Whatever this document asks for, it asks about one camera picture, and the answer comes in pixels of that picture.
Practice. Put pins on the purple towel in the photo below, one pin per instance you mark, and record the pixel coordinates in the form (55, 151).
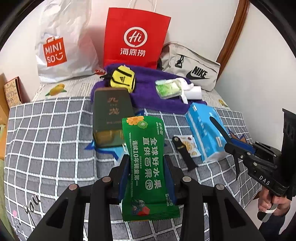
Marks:
(148, 97)

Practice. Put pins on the dark green tea tin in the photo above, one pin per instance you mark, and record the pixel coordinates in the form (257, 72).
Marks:
(111, 115)

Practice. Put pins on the brown wooden door frame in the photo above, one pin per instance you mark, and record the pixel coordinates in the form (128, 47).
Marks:
(233, 30)

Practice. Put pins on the person's right forearm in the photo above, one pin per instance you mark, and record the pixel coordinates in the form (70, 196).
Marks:
(284, 222)

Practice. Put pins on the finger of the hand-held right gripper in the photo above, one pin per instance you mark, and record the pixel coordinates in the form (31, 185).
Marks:
(237, 164)
(222, 132)

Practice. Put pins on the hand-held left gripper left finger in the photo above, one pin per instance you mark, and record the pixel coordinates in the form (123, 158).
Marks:
(123, 178)

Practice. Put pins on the small red white packet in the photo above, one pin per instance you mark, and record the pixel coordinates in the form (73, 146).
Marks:
(100, 71)

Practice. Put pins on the wooden headboard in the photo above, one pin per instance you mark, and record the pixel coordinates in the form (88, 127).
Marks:
(3, 102)

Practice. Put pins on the small fruit print sachet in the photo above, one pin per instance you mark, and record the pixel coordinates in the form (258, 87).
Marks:
(190, 146)

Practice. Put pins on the blue tissue pack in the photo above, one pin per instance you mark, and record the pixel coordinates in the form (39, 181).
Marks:
(203, 129)

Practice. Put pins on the grey checked blanket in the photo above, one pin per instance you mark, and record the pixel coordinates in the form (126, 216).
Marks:
(57, 139)

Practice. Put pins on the person's right hand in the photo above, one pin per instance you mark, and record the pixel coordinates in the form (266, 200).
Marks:
(266, 202)

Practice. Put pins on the red paper bag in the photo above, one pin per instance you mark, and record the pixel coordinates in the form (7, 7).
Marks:
(136, 34)

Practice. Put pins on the grey waist bag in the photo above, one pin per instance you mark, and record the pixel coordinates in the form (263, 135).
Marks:
(185, 62)

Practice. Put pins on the white plastic shopping bag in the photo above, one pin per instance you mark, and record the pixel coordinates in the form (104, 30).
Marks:
(64, 34)

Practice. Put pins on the yellow black pouch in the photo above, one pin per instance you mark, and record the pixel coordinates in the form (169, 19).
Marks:
(121, 77)

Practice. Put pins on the green snack packet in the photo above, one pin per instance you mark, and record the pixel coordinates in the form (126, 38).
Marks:
(145, 166)

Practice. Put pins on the green wet wipes pack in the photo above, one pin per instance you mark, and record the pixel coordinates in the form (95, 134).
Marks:
(167, 89)

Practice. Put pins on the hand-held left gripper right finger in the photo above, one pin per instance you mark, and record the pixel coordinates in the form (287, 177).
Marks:
(168, 178)

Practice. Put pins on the fruit print bedsheet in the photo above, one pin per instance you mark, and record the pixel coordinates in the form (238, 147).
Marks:
(76, 89)

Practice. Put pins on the brown gift box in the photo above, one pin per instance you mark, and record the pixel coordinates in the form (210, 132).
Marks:
(12, 92)

